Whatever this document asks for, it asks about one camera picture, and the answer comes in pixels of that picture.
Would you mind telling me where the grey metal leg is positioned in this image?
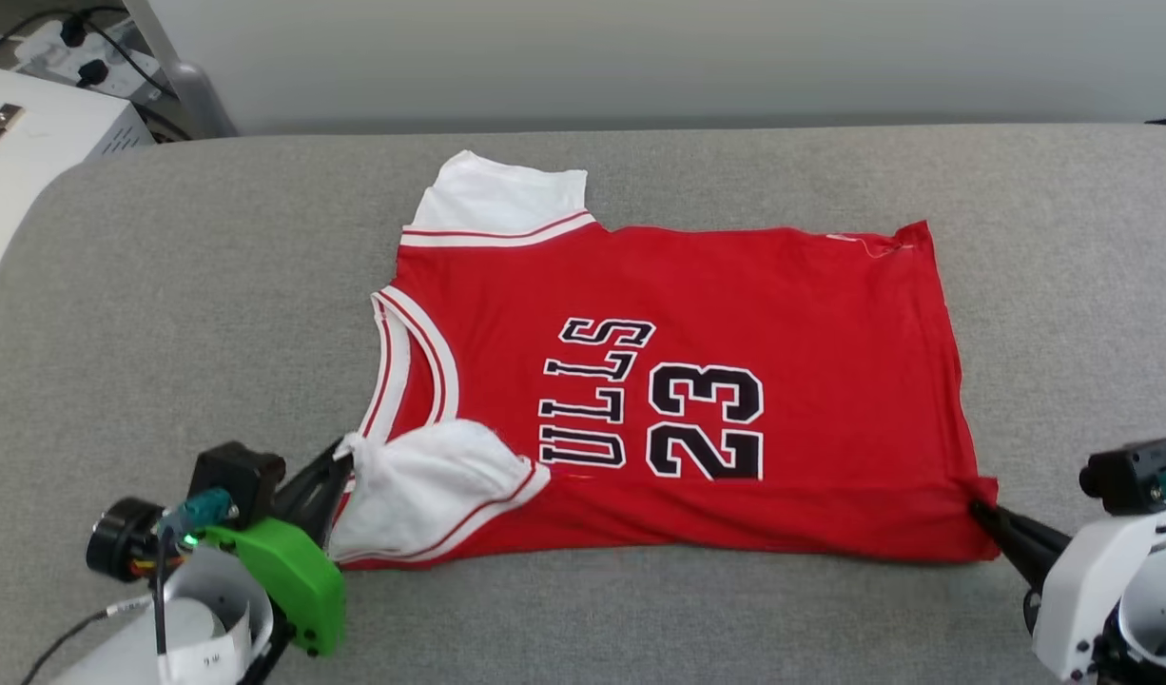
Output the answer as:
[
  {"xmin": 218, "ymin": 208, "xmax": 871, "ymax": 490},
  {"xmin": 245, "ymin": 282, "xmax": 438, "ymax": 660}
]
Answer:
[{"xmin": 122, "ymin": 0, "xmax": 239, "ymax": 140}]

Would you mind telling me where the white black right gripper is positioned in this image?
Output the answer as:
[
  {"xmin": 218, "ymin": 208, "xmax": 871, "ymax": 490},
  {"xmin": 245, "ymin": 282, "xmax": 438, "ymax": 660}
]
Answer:
[{"xmin": 968, "ymin": 499, "xmax": 1166, "ymax": 682}]

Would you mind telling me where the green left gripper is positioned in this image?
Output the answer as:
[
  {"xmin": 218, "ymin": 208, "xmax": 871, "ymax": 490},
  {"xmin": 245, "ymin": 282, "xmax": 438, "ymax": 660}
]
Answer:
[{"xmin": 198, "ymin": 440, "xmax": 354, "ymax": 657}]

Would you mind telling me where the red and white basketball jersey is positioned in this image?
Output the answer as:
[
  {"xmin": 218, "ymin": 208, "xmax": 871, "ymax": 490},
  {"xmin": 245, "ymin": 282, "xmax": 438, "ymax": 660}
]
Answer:
[{"xmin": 328, "ymin": 150, "xmax": 1001, "ymax": 570}]

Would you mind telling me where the white power strip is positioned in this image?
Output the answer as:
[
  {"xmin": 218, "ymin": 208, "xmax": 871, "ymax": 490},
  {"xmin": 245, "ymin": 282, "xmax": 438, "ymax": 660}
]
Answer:
[{"xmin": 12, "ymin": 17, "xmax": 172, "ymax": 102}]

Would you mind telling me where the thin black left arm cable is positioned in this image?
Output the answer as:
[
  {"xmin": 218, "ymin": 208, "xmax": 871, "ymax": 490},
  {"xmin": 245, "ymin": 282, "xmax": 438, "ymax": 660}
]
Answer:
[{"xmin": 17, "ymin": 597, "xmax": 156, "ymax": 685}]

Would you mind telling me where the black power cable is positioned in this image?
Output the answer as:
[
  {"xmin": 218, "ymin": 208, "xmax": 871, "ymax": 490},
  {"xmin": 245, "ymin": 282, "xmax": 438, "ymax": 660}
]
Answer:
[{"xmin": 0, "ymin": 6, "xmax": 132, "ymax": 60}]

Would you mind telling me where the white appliance box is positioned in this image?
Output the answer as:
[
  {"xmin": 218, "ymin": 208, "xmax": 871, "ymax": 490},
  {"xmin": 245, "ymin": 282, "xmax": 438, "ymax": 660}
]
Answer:
[{"xmin": 0, "ymin": 62, "xmax": 156, "ymax": 298}]

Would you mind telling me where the black square box teal connector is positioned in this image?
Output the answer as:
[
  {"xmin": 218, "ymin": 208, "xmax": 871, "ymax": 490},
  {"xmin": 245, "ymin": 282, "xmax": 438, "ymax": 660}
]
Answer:
[{"xmin": 163, "ymin": 441, "xmax": 287, "ymax": 536}]

